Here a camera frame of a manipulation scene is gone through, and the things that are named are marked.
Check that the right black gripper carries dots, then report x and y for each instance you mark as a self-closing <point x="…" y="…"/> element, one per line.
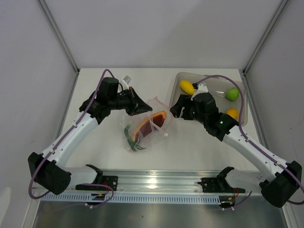
<point x="185" y="101"/>

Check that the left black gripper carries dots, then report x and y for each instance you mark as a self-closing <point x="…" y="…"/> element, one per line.
<point x="137" y="105"/>

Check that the red meat slice toy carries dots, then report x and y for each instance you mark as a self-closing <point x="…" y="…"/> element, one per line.
<point x="147" y="125"/>

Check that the clear zip top bag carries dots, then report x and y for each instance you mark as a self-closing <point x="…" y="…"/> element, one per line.
<point x="157" y="135"/>

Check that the green onion toy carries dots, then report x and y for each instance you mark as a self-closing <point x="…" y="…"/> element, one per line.
<point x="134" y="144"/>

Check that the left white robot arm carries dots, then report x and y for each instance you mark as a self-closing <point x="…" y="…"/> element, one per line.
<point x="48" y="168"/>

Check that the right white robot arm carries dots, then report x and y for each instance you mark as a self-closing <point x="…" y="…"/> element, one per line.
<point x="278" y="179"/>

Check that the yellow mango toy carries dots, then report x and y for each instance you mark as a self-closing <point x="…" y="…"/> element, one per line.
<point x="187" y="87"/>

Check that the yellow lemon toy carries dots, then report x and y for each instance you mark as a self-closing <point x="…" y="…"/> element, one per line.
<point x="233" y="112"/>

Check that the green guava toy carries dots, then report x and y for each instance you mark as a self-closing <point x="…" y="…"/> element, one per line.
<point x="232" y="94"/>

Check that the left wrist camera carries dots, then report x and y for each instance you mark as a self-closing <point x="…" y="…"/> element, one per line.
<point x="125" y="82"/>

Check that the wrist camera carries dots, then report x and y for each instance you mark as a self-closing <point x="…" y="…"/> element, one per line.
<point x="202" y="88"/>
<point x="125" y="82"/>

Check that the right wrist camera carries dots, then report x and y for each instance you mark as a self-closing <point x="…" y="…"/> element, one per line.
<point x="202" y="88"/>

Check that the aluminium mounting rail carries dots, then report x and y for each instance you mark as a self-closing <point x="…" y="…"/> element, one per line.
<point x="141" y="182"/>

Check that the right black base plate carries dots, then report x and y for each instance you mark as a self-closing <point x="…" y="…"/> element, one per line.
<point x="217" y="185"/>

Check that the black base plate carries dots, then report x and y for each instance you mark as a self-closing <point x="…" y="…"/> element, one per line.
<point x="217" y="185"/>
<point x="111" y="181"/>

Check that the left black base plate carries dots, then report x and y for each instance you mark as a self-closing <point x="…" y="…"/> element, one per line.
<point x="111" y="181"/>

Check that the white slotted cable duct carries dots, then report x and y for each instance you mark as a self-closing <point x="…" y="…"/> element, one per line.
<point x="135" y="198"/>

